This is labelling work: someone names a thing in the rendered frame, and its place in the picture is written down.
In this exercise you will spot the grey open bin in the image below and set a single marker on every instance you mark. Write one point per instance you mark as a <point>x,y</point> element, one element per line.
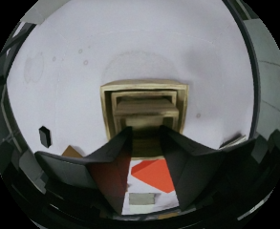
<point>242,138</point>

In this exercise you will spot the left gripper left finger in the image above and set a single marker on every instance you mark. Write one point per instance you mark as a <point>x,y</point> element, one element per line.
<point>103,172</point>

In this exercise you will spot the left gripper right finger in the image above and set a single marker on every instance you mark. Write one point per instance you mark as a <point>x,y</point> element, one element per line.
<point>194,167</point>

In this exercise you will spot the red flat rectangular slab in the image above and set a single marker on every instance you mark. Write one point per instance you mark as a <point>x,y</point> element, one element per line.
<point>154,173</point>

